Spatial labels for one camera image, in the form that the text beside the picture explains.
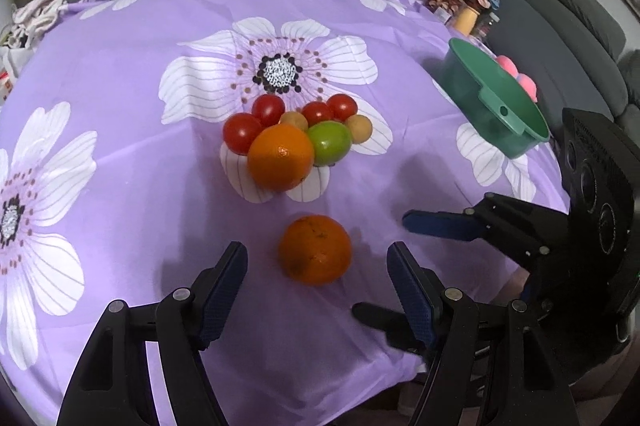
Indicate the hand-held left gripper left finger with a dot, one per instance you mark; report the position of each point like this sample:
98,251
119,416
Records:
225,291

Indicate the pink plush toy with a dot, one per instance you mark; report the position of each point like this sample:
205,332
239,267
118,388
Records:
527,83

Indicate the clear plastic bottle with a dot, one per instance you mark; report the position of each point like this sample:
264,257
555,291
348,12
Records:
487,26

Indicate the white crumpled cloth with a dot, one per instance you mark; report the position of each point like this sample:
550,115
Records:
35,16

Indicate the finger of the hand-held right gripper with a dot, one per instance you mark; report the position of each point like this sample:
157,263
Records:
385,318
440,225

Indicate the purple floral tablecloth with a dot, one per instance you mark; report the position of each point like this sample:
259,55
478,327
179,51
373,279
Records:
150,206

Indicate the small yellow-brown fruit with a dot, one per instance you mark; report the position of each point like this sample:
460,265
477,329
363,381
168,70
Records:
360,127
295,120

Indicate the red tomato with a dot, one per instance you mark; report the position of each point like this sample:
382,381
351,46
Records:
242,133
268,108
342,106
317,113

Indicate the small orange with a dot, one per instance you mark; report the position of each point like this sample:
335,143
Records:
315,251

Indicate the green round fruit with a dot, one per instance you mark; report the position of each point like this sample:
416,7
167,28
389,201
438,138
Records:
330,143

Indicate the clear snack bag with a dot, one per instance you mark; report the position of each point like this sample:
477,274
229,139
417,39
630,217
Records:
445,1

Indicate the large orange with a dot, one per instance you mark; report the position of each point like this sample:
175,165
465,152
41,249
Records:
280,156

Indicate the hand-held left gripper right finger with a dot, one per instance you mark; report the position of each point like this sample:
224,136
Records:
407,291

